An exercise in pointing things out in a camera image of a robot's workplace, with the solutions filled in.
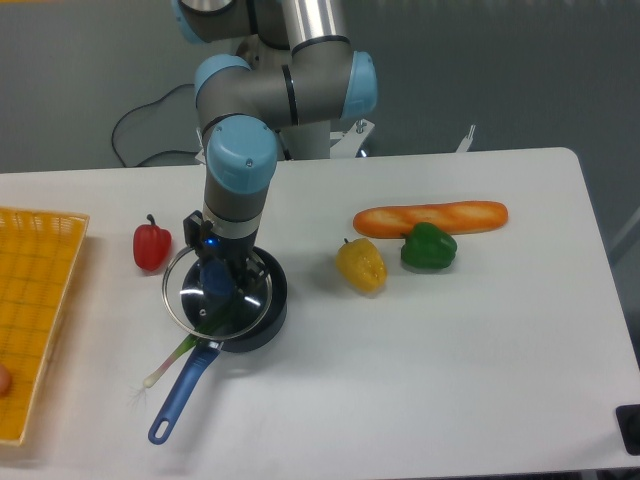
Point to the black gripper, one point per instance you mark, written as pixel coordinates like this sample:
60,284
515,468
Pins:
230,242

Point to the glass pot lid blue knob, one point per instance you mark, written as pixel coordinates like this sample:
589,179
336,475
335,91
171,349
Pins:
213,279

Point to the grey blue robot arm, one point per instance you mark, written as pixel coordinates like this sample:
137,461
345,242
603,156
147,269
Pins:
241,154

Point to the dark blue saucepan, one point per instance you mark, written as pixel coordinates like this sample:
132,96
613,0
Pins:
200,359

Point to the green onion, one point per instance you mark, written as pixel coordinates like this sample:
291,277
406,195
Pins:
208,316

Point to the red bell pepper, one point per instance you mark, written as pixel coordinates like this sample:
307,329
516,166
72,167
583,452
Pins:
151,245

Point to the yellow bell pepper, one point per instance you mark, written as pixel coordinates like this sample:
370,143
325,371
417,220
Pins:
361,264

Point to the green bell pepper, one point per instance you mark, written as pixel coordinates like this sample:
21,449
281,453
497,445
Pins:
427,247

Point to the yellow woven basket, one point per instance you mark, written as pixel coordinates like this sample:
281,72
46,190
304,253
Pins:
39,251

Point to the orange baguette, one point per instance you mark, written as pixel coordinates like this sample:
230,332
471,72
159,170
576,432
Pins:
464,217

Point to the orange round item in basket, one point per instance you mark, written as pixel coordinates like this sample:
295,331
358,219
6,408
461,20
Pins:
5,380

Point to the black corner object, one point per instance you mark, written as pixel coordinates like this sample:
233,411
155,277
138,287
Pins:
628,418

